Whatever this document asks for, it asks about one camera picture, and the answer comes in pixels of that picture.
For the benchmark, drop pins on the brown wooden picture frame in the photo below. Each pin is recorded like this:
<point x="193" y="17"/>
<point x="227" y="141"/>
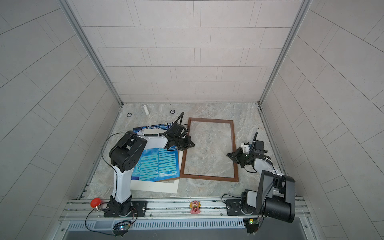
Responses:
<point x="211" y="178"/>

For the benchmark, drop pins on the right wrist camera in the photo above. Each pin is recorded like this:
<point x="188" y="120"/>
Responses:
<point x="246" y="147"/>

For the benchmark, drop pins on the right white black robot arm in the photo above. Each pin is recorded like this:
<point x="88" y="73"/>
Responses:
<point x="275" y="196"/>

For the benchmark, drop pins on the brown cardboard backing board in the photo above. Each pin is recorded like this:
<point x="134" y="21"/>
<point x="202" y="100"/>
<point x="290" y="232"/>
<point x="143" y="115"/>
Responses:
<point x="168" y="165"/>

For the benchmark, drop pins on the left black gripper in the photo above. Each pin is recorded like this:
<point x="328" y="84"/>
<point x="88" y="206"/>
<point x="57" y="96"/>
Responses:
<point x="187" y="144"/>

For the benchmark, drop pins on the right green circuit board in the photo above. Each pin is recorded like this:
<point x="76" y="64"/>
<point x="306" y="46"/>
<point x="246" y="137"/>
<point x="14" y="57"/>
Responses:
<point x="251" y="225"/>

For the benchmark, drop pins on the green circuit board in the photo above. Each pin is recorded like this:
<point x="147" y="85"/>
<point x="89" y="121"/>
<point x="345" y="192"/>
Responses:
<point x="121" y="228"/>
<point x="251" y="225"/>

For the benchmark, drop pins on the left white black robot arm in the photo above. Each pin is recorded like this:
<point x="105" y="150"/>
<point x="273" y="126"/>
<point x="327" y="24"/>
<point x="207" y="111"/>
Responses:
<point x="126" y="153"/>

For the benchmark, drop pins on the red emergency stop button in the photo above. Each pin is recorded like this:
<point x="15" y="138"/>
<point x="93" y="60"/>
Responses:
<point x="96" y="204"/>

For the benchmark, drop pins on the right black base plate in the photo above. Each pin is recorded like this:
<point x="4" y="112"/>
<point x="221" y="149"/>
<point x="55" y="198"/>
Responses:
<point x="236" y="207"/>

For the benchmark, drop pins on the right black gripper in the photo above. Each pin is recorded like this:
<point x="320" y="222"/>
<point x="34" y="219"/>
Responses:
<point x="237" y="157"/>

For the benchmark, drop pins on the white vented cable duct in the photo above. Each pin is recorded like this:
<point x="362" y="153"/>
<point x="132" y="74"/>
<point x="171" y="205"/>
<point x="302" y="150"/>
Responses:
<point x="164" y="224"/>

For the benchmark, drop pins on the cream white mat board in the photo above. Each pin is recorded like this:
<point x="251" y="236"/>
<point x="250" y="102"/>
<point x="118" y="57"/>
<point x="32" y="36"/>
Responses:
<point x="156" y="186"/>

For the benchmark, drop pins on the blue poster photo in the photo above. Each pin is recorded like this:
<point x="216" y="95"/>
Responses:
<point x="153" y="136"/>

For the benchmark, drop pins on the white cylinder tube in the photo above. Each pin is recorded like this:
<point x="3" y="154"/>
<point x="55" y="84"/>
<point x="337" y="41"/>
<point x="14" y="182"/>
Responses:
<point x="146" y="110"/>

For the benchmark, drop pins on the left green circuit board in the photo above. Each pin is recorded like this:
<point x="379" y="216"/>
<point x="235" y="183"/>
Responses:
<point x="121" y="228"/>

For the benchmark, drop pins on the pink toy figure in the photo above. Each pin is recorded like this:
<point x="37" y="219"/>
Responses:
<point x="195" y="207"/>

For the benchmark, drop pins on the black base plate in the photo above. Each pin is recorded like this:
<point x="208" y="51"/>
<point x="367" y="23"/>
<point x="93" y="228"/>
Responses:
<point x="236" y="207"/>
<point x="133" y="209"/>

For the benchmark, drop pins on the aluminium front rail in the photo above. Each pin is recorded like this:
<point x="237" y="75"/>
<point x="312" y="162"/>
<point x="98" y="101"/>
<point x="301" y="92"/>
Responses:
<point x="174" y="208"/>

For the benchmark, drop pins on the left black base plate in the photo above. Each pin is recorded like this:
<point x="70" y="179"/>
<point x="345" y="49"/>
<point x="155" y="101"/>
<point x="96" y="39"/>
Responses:
<point x="133" y="209"/>

